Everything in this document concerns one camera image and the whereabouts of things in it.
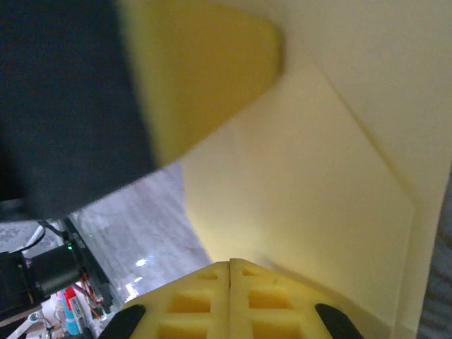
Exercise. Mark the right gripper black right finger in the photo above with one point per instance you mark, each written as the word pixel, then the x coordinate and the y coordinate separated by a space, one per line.
pixel 275 310

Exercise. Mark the yellow paper sheet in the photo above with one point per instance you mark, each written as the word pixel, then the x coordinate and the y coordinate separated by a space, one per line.
pixel 300 176

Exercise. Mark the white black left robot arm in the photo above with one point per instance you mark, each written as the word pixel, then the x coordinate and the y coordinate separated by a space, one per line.
pixel 53 272

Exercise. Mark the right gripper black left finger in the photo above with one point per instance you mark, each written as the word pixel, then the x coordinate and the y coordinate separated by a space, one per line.
pixel 190 310

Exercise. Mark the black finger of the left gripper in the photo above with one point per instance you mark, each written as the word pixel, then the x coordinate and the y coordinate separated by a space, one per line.
pixel 194 70

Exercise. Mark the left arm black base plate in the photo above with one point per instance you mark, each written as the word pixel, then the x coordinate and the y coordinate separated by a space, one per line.
pixel 95 275

